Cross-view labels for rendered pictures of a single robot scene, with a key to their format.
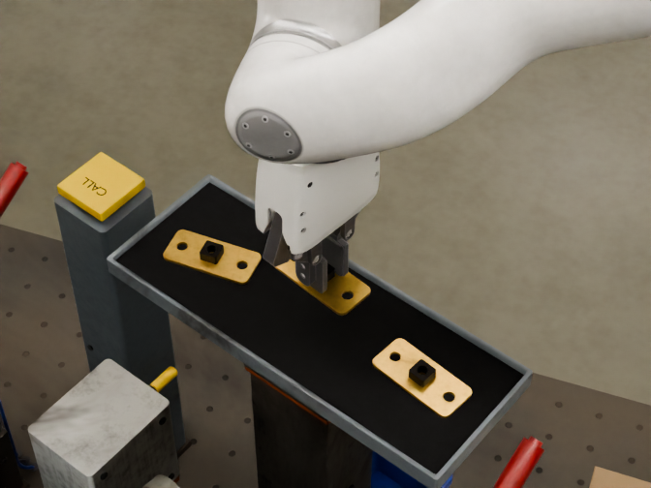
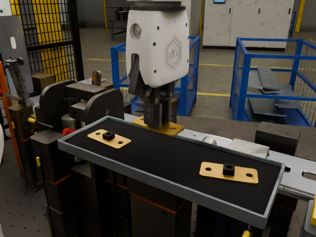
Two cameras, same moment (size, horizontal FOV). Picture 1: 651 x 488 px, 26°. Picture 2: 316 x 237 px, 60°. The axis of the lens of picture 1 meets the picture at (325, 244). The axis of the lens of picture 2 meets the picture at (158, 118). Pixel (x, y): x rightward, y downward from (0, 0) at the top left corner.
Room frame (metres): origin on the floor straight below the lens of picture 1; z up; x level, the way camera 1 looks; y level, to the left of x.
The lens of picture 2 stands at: (1.16, -0.05, 1.40)
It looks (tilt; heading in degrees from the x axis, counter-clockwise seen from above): 24 degrees down; 173
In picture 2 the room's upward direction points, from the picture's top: straight up
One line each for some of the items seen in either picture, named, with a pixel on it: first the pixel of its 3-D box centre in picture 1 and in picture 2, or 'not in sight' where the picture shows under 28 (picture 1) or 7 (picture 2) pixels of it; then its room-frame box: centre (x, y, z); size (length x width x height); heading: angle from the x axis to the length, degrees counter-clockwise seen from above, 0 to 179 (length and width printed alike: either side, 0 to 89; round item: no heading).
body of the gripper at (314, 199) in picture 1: (321, 167); (157, 41); (0.76, 0.00, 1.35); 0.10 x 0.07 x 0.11; 136
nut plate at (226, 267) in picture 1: (211, 253); (228, 170); (0.83, 0.10, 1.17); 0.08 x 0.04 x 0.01; 68
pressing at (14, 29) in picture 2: not in sight; (15, 57); (-0.11, -0.52, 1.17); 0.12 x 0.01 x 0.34; 141
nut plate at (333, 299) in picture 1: (321, 273); (157, 122); (0.76, 0.00, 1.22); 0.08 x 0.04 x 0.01; 46
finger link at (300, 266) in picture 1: (300, 264); (166, 99); (0.75, 0.02, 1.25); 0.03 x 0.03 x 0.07; 46
